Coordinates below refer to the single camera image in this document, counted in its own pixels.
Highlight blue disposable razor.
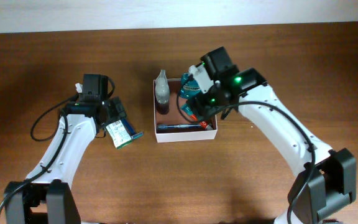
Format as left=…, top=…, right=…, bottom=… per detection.
left=121, top=118, right=144, bottom=140

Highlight green white soap bar pack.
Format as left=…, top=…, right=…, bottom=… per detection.
left=106, top=120, right=132, bottom=149

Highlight blue Listerine mouthwash bottle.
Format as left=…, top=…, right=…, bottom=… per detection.
left=180, top=73, right=201, bottom=99

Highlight Colgate toothpaste tube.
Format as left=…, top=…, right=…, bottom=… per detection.
left=180, top=103, right=213, bottom=131

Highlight blue white toothbrush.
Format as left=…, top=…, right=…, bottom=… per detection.
left=157, top=124, right=202, bottom=130

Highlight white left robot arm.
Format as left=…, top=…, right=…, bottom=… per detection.
left=0, top=74, right=132, bottom=223

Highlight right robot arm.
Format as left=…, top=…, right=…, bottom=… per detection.
left=186, top=47, right=357, bottom=223

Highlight pink cardboard box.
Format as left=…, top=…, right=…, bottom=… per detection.
left=154, top=78, right=218, bottom=143

